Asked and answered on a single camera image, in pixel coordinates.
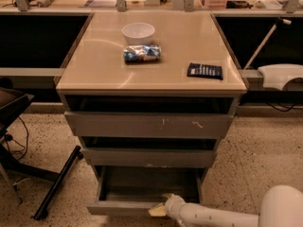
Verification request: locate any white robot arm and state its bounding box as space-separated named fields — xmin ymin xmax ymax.
xmin=149 ymin=185 xmax=303 ymax=227

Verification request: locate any black floor cable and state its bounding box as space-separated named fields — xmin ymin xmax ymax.
xmin=268 ymin=102 xmax=299 ymax=113
xmin=3 ymin=115 xmax=30 ymax=161

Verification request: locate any blue white snack bag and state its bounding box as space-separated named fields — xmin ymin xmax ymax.
xmin=123 ymin=44 xmax=161 ymax=62

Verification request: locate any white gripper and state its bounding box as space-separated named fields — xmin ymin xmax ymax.
xmin=149 ymin=193 xmax=187 ymax=220

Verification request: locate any grey top drawer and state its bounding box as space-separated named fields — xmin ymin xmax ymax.
xmin=64 ymin=112 xmax=234 ymax=139

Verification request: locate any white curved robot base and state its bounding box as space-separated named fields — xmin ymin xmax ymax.
xmin=258 ymin=63 xmax=303 ymax=91

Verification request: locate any grey drawer cabinet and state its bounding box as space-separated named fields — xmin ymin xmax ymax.
xmin=55 ymin=10 xmax=248 ymax=187

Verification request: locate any grey drawer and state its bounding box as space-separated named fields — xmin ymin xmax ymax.
xmin=87 ymin=166 xmax=205 ymax=217
xmin=82 ymin=148 xmax=215 ymax=168
xmin=64 ymin=112 xmax=234 ymax=139

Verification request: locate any grey bottom drawer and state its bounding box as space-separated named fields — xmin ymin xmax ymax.
xmin=87 ymin=166 xmax=205 ymax=217

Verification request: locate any grey middle drawer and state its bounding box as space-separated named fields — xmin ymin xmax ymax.
xmin=82 ymin=148 xmax=215 ymax=168

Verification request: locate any black rolling stand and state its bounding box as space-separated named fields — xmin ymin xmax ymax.
xmin=0 ymin=86 xmax=84 ymax=221

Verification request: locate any white bowl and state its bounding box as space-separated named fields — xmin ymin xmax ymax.
xmin=122 ymin=23 xmax=155 ymax=45

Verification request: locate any black floor cable right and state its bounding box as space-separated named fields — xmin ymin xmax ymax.
xmin=268 ymin=102 xmax=299 ymax=113

